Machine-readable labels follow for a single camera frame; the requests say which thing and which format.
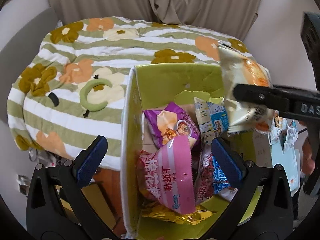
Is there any purple potato chips bag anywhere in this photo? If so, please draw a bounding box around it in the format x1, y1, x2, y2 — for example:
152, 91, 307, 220
144, 102, 200, 148

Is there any grey headboard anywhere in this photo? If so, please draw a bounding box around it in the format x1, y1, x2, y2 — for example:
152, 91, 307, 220
1, 8, 59, 124

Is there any pink marshmallow bag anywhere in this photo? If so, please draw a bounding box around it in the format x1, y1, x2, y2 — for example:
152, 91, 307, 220
136, 135, 196, 215

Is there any gold yellow snack bag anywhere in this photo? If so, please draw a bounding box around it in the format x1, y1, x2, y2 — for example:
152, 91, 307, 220
141, 202, 216, 225

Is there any orange white snack bag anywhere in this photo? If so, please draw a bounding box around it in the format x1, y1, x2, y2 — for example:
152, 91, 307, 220
217, 44, 274, 134

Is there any green cardboard box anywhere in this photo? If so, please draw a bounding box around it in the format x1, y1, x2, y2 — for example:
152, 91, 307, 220
120, 63, 273, 240

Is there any beige curtain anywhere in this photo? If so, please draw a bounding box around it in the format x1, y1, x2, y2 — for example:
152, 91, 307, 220
48, 0, 261, 40

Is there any white cartoon snack bag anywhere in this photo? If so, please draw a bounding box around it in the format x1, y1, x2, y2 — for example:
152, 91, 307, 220
268, 112, 298, 153

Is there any daisy print tablecloth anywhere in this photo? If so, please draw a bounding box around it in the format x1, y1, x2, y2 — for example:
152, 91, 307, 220
271, 141, 301, 197

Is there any grey red snack bag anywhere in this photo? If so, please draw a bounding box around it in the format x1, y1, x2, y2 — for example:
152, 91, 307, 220
194, 144, 238, 205

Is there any blue white snack bag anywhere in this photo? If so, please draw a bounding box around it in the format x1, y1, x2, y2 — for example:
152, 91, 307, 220
194, 97, 229, 145

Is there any person right hand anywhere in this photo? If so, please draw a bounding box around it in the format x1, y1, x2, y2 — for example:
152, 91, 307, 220
302, 137, 315, 176

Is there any floral striped duvet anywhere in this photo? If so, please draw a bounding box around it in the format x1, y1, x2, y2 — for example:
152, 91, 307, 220
7, 17, 249, 170

